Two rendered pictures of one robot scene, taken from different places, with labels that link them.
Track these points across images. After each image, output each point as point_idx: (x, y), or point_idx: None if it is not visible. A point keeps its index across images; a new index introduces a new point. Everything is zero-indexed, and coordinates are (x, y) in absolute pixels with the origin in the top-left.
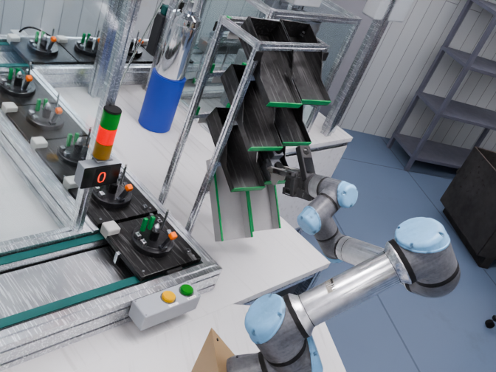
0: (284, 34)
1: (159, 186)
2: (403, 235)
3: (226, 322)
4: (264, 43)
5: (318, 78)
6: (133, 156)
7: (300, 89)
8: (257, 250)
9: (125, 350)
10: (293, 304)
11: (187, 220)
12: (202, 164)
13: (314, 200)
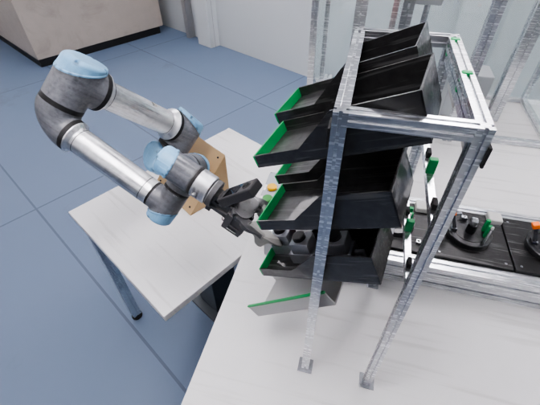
0: (385, 57)
1: (424, 329)
2: (100, 64)
3: (234, 237)
4: (357, 31)
5: (304, 151)
6: (500, 349)
7: (304, 133)
8: (266, 340)
9: None
10: (173, 108)
11: (353, 308)
12: None
13: (200, 158)
